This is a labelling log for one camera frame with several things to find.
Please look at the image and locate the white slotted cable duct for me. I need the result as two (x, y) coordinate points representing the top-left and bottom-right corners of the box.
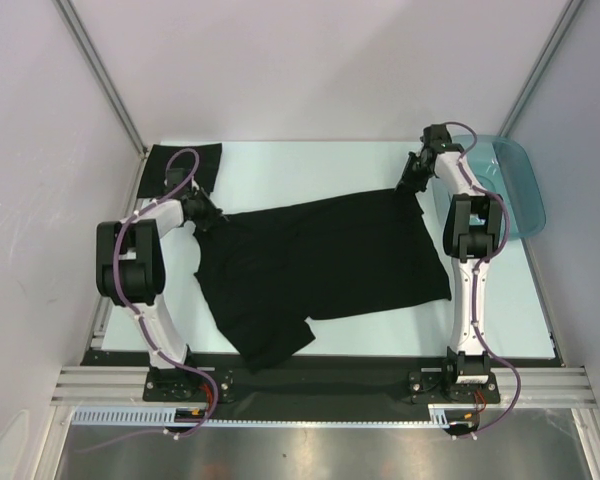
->
(72, 407), (214, 427)

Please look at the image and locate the teal transparent plastic bin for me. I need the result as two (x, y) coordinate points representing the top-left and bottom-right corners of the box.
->
(433, 135), (546, 240)

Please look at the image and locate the black t shirt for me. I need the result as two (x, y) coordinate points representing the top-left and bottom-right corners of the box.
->
(194, 189), (452, 373)
(137, 143), (224, 200)

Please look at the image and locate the aluminium corner post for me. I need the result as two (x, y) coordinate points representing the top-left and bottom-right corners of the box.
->
(498, 0), (587, 137)
(52, 0), (147, 156)

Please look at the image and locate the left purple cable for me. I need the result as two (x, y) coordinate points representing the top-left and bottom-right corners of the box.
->
(74, 148), (221, 451)

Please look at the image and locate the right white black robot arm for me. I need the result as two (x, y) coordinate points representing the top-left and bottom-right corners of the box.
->
(396, 121), (510, 403)

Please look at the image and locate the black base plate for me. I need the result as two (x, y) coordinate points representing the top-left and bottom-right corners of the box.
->
(79, 352), (564, 421)

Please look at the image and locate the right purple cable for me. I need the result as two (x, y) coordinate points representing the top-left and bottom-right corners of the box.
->
(439, 121), (524, 441)

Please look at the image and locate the right aluminium corner post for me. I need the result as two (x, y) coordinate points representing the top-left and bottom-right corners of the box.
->
(498, 0), (587, 137)

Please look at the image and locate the left aluminium corner post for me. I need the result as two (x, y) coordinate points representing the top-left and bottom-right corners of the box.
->
(52, 0), (147, 156)

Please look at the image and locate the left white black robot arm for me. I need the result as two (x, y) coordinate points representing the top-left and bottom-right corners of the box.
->
(96, 167), (220, 404)

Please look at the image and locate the aluminium frame rail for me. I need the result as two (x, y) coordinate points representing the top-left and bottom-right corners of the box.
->
(51, 366), (597, 408)

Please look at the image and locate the purple cable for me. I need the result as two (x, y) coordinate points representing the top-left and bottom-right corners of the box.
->
(74, 148), (221, 451)
(439, 121), (524, 441)

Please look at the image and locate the folded black t shirt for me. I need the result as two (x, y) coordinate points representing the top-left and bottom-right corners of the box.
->
(137, 143), (224, 200)

